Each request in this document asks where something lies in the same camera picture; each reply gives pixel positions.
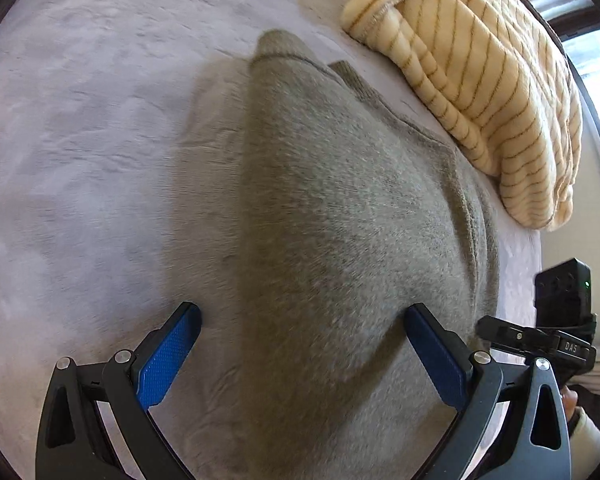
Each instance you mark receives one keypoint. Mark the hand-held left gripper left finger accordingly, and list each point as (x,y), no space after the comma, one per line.
(172,347)

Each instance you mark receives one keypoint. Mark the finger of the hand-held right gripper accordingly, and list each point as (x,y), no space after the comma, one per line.
(515,335)

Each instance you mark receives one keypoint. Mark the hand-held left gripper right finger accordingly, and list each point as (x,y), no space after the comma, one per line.
(437,350)

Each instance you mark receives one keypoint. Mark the olive grey knit sweater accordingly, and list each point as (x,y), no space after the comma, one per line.
(340,240)

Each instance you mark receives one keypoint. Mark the person's right forearm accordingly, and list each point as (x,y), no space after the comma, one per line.
(587,447)

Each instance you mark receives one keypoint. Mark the person's right hand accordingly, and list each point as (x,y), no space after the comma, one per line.
(570,402)

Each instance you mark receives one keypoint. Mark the lavender plush bedspread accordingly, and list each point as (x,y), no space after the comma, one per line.
(90,150)

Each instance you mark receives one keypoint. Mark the window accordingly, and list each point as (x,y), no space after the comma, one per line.
(592,60)

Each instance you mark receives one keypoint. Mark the cream striped fleece blanket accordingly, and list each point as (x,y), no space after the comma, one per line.
(485,70)

